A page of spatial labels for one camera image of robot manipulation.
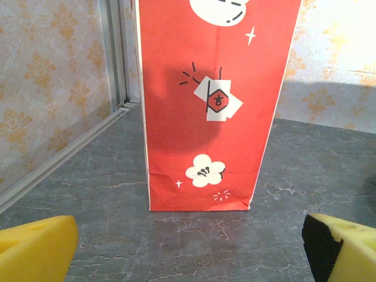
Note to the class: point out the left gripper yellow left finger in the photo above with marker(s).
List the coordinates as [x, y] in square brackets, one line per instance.
[35, 252]

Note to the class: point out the red white paper bag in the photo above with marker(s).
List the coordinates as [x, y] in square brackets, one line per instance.
[182, 132]

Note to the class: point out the aluminium frame post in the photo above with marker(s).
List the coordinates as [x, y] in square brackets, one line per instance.
[116, 58]

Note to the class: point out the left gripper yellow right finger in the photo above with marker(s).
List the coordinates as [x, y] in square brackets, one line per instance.
[352, 258]

